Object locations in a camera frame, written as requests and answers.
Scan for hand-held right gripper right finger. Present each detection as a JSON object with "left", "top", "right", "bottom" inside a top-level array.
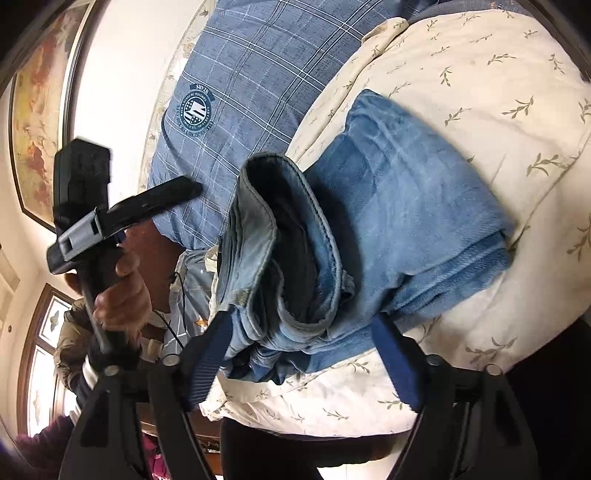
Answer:
[{"left": 370, "top": 314, "right": 539, "bottom": 480}]

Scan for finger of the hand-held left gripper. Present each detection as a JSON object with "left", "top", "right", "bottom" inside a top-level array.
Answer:
[{"left": 104, "top": 176, "right": 204, "bottom": 234}]

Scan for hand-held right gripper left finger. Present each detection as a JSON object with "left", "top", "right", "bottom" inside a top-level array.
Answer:
[{"left": 58, "top": 311, "right": 234, "bottom": 480}]

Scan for faded blue denim pants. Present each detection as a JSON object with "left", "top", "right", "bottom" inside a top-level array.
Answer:
[{"left": 215, "top": 89, "right": 515, "bottom": 386}]

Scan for person's left hand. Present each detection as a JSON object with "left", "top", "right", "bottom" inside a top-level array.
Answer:
[{"left": 91, "top": 249, "right": 153, "bottom": 337}]

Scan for brown padded furniture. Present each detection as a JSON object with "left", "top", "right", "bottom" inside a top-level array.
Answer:
[{"left": 122, "top": 222, "right": 185, "bottom": 324}]

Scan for person's dark trousers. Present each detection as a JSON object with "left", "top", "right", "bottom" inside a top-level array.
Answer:
[{"left": 219, "top": 415, "right": 416, "bottom": 480}]

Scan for person's khaki jacket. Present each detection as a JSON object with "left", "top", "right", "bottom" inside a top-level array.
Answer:
[{"left": 53, "top": 298, "right": 100, "bottom": 407}]

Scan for cream floral bed headboard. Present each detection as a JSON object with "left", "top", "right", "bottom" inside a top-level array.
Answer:
[{"left": 139, "top": 0, "right": 218, "bottom": 185}]

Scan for blue plaid pillow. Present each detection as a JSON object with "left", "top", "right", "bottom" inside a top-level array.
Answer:
[{"left": 148, "top": 0, "right": 439, "bottom": 252}]

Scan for wooden framed window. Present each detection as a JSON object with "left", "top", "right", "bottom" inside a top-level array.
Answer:
[{"left": 16, "top": 284, "right": 88, "bottom": 437}]

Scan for dark purple garment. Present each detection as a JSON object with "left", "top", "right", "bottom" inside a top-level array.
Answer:
[{"left": 11, "top": 415, "right": 77, "bottom": 480}]

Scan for cream leaf print blanket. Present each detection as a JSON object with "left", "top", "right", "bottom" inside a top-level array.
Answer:
[{"left": 203, "top": 9, "right": 591, "bottom": 437}]

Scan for black cable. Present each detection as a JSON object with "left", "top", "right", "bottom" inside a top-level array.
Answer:
[{"left": 152, "top": 272, "right": 188, "bottom": 365}]

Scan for wooden bed frame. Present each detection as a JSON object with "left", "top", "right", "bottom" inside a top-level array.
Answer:
[{"left": 139, "top": 408, "right": 222, "bottom": 455}]

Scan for framed wall painting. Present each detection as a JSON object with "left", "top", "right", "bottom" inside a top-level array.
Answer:
[{"left": 9, "top": 0, "right": 98, "bottom": 232}]

